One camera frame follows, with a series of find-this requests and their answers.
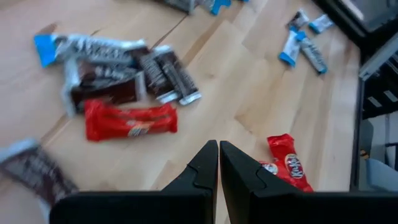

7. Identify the aluminium frame post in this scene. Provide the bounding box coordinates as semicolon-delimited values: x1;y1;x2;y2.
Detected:
359;32;398;82

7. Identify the grey blue chair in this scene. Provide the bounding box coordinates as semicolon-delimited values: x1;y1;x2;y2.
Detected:
365;158;398;192

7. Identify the brown Hershey's zero sugar bar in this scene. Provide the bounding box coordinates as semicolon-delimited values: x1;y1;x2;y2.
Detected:
62;76;147;116

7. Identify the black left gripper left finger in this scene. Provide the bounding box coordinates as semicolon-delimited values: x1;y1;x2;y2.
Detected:
49;139;220;224

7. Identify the long red KitKat bar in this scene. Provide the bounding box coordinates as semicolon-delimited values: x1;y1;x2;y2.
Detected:
83;99;178;142

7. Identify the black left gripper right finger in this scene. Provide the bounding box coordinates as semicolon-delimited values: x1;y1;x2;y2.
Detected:
219;139;398;224

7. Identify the small brown Hershey's bar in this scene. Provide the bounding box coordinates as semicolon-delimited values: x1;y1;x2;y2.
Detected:
287;9;310;30

